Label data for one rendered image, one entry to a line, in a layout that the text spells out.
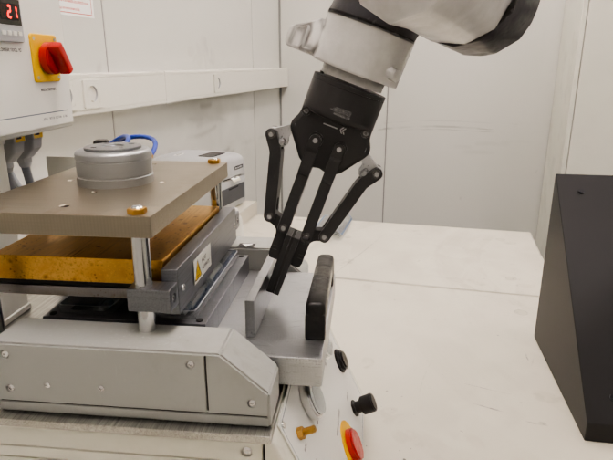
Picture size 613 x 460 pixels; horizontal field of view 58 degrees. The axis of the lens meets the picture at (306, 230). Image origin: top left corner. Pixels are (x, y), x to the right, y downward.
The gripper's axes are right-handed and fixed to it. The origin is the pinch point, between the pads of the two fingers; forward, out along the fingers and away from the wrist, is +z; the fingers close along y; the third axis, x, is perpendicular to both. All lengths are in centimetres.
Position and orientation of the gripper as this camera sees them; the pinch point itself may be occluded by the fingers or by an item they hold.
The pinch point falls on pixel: (284, 261)
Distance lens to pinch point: 60.8
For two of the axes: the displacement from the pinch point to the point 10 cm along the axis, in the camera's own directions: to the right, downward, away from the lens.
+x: 1.1, -2.9, 9.5
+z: -3.4, 8.9, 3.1
